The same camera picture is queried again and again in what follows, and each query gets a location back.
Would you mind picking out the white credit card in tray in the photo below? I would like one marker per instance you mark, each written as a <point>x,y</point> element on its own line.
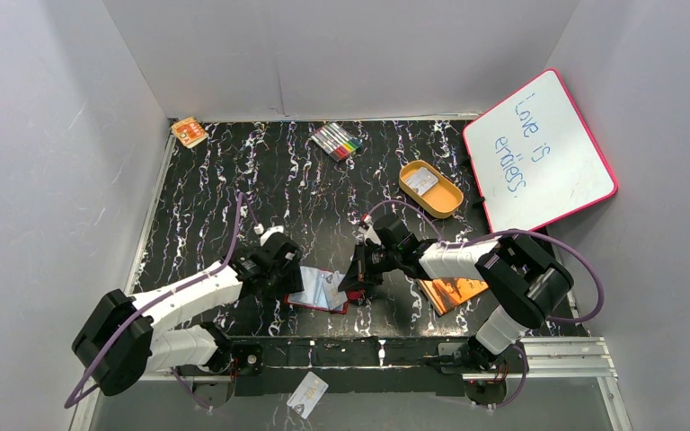
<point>421,181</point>

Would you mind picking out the yellow oval tray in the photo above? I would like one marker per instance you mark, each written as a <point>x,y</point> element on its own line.
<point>442,200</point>

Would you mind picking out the red leather card holder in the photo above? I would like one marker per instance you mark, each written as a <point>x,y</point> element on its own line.
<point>312,297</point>

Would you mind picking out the silver VIP card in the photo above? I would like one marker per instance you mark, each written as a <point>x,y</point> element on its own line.
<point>307,394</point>
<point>335,299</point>

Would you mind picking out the pink framed whiteboard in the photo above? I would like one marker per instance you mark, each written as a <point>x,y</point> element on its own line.
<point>534,159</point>

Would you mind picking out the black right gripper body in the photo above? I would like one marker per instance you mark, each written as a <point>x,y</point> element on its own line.
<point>380,260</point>

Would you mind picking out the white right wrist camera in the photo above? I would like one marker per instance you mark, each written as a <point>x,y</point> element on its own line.
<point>367,232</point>

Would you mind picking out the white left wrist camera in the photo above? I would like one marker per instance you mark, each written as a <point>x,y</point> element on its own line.
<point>270,231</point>

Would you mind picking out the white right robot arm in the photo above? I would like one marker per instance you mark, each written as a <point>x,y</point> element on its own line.
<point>525,278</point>

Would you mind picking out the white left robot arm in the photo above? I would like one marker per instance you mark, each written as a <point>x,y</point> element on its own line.
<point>127,336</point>

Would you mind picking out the small orange card box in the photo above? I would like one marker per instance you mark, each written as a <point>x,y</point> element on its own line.
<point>189,132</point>

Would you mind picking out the pack of coloured markers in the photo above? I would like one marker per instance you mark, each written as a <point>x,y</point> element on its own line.
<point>337,142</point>

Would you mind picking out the orange book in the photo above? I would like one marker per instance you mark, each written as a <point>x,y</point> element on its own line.
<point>447,294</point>

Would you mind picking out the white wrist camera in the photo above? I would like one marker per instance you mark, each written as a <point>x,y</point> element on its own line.
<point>270,231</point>
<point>367,232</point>

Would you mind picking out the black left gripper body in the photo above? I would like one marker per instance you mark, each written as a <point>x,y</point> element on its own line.
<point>288,273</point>

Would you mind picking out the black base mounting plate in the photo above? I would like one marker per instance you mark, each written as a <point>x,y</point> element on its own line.
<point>444,366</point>

